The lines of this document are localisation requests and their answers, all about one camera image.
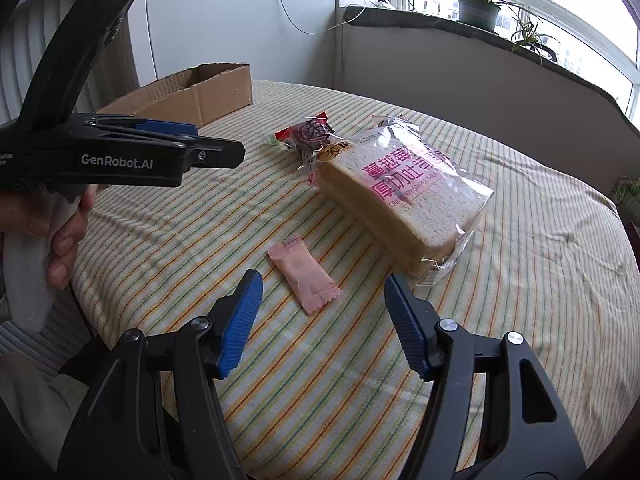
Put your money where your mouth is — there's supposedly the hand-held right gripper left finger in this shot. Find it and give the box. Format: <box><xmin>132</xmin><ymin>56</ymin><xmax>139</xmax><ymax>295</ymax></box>
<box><xmin>57</xmin><ymin>269</ymin><xmax>264</xmax><ymax>480</ymax></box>

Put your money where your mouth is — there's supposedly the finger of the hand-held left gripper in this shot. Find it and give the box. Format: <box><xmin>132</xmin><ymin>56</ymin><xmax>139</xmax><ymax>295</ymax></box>
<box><xmin>17</xmin><ymin>0</ymin><xmax>199</xmax><ymax>137</ymax></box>
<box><xmin>177</xmin><ymin>136</ymin><xmax>247</xmax><ymax>172</ymax></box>

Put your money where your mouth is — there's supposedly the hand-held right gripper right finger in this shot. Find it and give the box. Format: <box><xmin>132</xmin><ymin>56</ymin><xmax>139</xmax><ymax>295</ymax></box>
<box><xmin>384</xmin><ymin>274</ymin><xmax>587</xmax><ymax>480</ymax></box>

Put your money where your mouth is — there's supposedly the brown cardboard box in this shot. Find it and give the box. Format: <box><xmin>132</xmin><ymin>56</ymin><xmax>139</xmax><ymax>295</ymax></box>
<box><xmin>95</xmin><ymin>62</ymin><xmax>253</xmax><ymax>128</ymax></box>

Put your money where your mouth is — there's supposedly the pink snack packet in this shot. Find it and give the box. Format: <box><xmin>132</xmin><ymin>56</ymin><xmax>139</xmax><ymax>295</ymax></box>
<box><xmin>266</xmin><ymin>233</ymin><xmax>343</xmax><ymax>316</ymax></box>

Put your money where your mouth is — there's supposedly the dark red snack packet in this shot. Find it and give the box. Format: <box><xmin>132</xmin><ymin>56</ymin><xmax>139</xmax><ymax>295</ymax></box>
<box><xmin>272</xmin><ymin>112</ymin><xmax>335</xmax><ymax>158</ymax></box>

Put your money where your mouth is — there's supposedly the sliced bread packet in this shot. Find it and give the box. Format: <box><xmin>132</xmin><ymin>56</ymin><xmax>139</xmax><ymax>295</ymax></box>
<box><xmin>299</xmin><ymin>115</ymin><xmax>496</xmax><ymax>288</ymax></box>

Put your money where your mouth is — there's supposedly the person's left hand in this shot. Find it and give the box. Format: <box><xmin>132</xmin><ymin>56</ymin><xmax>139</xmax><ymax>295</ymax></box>
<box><xmin>0</xmin><ymin>185</ymin><xmax>98</xmax><ymax>291</ymax></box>

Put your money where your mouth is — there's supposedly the white radiator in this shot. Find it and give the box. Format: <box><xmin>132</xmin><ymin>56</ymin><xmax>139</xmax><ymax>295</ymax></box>
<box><xmin>0</xmin><ymin>0</ymin><xmax>138</xmax><ymax>128</ymax></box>

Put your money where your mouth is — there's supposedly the white wardrobe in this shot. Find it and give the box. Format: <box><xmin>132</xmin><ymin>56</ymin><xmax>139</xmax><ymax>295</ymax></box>
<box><xmin>125</xmin><ymin>0</ymin><xmax>346</xmax><ymax>93</ymax></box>

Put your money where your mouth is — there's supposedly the person's trouser leg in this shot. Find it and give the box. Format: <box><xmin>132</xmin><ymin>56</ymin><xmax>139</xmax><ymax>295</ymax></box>
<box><xmin>0</xmin><ymin>350</ymin><xmax>96</xmax><ymax>468</ymax></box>

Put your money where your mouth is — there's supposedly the green gift bag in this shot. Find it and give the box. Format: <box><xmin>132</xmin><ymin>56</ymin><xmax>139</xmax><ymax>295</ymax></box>
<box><xmin>612</xmin><ymin>175</ymin><xmax>640</xmax><ymax>231</ymax></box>

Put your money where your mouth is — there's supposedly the small spider plant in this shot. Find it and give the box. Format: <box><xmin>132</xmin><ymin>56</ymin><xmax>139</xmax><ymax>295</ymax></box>
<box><xmin>510</xmin><ymin>7</ymin><xmax>558</xmax><ymax>66</ymax></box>

